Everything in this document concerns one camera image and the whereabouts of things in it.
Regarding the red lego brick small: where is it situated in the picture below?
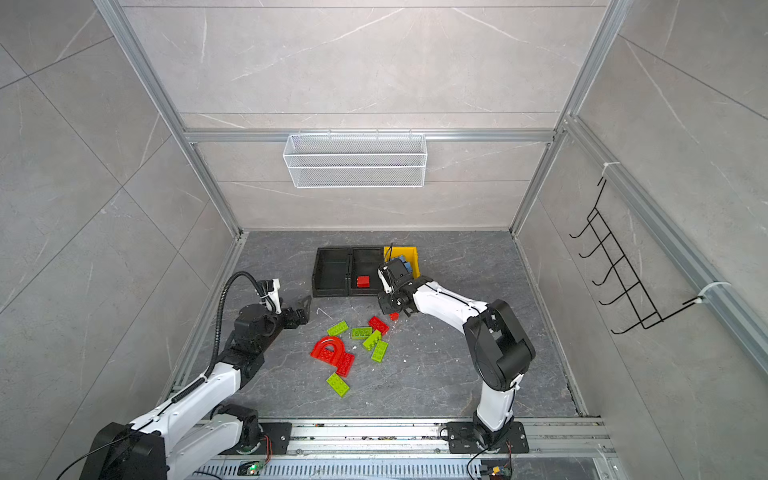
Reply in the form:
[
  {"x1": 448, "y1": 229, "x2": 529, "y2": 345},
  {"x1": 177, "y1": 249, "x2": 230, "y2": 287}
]
[{"x1": 356, "y1": 276, "x2": 371, "y2": 289}]

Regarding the green lego brick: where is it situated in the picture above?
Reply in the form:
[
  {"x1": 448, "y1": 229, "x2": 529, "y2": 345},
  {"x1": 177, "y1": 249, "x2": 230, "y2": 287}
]
[
  {"x1": 327, "y1": 373, "x2": 350, "y2": 398},
  {"x1": 349, "y1": 327, "x2": 373, "y2": 340},
  {"x1": 371, "y1": 341, "x2": 389, "y2": 363},
  {"x1": 327, "y1": 321, "x2": 349, "y2": 336},
  {"x1": 363, "y1": 330, "x2": 382, "y2": 351}
]

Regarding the red arch lego piece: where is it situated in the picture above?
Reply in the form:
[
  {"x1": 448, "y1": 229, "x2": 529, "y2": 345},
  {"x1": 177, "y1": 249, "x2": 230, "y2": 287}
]
[{"x1": 310, "y1": 336, "x2": 346, "y2": 367}]

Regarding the green lego brick front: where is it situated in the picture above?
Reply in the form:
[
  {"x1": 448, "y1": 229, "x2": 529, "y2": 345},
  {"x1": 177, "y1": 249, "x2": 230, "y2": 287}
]
[{"x1": 327, "y1": 373, "x2": 350, "y2": 398}]

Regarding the red lego brick large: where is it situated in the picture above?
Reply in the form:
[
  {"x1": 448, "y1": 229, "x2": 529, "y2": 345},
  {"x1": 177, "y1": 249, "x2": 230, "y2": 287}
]
[{"x1": 368, "y1": 316, "x2": 390, "y2": 336}]

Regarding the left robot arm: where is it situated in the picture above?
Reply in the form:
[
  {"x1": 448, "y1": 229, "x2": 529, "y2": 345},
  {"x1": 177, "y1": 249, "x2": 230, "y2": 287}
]
[{"x1": 58, "y1": 271, "x2": 312, "y2": 479}]

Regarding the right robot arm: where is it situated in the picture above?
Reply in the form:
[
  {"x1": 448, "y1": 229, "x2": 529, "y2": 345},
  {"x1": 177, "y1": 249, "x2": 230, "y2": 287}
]
[{"x1": 377, "y1": 258, "x2": 536, "y2": 451}]

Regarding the yellow plastic bin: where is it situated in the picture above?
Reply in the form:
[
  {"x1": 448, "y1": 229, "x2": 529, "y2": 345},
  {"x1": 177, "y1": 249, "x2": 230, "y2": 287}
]
[{"x1": 384, "y1": 245, "x2": 421, "y2": 278}]

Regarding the green lego brick tilted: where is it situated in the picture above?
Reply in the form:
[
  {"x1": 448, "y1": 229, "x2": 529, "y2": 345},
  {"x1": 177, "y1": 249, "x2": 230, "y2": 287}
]
[{"x1": 363, "y1": 330, "x2": 382, "y2": 351}]

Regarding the black divided tray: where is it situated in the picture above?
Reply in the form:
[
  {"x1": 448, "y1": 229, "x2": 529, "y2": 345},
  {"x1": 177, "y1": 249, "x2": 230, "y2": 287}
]
[{"x1": 312, "y1": 246, "x2": 384, "y2": 298}]

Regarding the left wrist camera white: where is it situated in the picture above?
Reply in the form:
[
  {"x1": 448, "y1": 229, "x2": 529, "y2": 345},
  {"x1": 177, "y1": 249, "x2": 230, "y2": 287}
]
[{"x1": 262, "y1": 279, "x2": 282, "y2": 314}]

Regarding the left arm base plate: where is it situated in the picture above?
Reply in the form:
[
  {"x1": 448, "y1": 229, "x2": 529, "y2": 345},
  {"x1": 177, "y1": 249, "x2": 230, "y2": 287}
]
[{"x1": 234, "y1": 422, "x2": 292, "y2": 456}]

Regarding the white wire mesh basket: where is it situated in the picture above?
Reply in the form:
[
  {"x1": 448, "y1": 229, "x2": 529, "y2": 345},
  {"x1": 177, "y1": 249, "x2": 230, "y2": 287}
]
[{"x1": 283, "y1": 133, "x2": 428, "y2": 189}]

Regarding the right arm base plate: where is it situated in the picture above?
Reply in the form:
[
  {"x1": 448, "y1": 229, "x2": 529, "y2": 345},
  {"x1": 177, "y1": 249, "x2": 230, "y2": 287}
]
[{"x1": 438, "y1": 421, "x2": 530, "y2": 454}]

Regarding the aluminium rail front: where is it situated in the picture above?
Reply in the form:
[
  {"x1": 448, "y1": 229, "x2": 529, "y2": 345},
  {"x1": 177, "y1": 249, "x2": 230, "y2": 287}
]
[{"x1": 191, "y1": 418, "x2": 627, "y2": 479}]

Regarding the black wire hook rack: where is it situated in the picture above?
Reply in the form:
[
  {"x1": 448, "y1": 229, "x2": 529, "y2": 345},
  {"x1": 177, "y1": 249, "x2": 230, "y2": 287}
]
[{"x1": 568, "y1": 177, "x2": 705, "y2": 336}]

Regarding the white cable tie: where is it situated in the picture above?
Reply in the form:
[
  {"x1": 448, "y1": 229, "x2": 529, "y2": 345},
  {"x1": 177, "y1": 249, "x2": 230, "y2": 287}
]
[{"x1": 696, "y1": 281, "x2": 731, "y2": 302}]

